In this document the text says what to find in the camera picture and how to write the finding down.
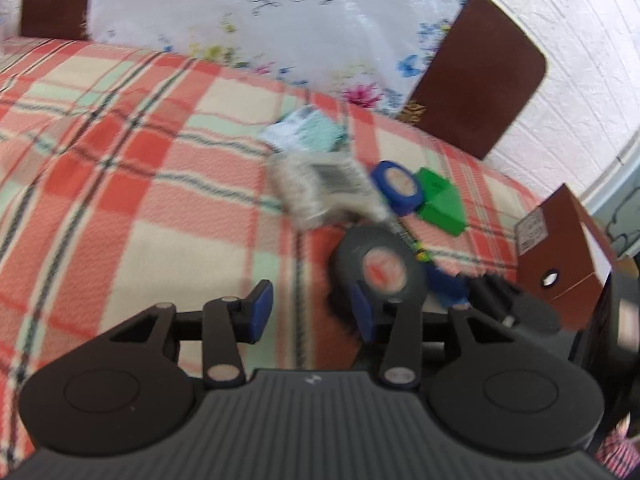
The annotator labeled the white floral pillow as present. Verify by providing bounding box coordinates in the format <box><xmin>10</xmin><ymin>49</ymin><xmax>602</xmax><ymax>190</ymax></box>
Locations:
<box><xmin>87</xmin><ymin>0</ymin><xmax>473</xmax><ymax>120</ymax></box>

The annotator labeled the teal and white packet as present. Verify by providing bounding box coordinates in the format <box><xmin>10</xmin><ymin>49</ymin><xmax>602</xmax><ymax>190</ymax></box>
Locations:
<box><xmin>260</xmin><ymin>106</ymin><xmax>351</xmax><ymax>154</ymax></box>

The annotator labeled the green packet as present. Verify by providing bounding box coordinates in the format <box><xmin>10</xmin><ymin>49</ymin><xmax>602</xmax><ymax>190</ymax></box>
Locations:
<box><xmin>416</xmin><ymin>167</ymin><xmax>469</xmax><ymax>238</ymax></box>

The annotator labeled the blue tape roll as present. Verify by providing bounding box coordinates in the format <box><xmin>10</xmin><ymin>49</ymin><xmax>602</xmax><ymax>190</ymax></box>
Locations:
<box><xmin>370</xmin><ymin>160</ymin><xmax>426</xmax><ymax>217</ymax></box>

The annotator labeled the red plaid blanket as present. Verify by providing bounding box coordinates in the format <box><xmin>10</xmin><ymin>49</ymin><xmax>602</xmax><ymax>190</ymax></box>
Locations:
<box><xmin>0</xmin><ymin>35</ymin><xmax>640</xmax><ymax>480</ymax></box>

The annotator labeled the clear packet with barcode label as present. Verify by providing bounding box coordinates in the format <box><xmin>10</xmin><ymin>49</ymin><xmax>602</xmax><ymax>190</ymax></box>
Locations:
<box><xmin>267</xmin><ymin>152</ymin><xmax>392</xmax><ymax>233</ymax></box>

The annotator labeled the black tape roll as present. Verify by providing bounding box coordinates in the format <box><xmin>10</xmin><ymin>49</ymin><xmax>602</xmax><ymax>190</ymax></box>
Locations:
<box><xmin>327</xmin><ymin>225</ymin><xmax>430</xmax><ymax>333</ymax></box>

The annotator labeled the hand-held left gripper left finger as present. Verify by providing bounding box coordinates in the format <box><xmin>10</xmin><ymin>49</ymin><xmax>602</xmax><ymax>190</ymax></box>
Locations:
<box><xmin>107</xmin><ymin>280</ymin><xmax>274</xmax><ymax>391</ymax></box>

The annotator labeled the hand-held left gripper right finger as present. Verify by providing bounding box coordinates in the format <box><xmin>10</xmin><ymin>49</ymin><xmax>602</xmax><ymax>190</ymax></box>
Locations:
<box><xmin>350</xmin><ymin>280</ymin><xmax>522</xmax><ymax>391</ymax></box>

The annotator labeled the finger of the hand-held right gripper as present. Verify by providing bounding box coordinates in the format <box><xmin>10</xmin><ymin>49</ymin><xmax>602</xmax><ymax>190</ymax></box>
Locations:
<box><xmin>425</xmin><ymin>264</ymin><xmax>562</xmax><ymax>335</ymax></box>

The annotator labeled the brown cardboard box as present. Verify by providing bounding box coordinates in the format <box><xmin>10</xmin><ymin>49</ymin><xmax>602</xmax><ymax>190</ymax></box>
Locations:
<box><xmin>515</xmin><ymin>183</ymin><xmax>621</xmax><ymax>333</ymax></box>

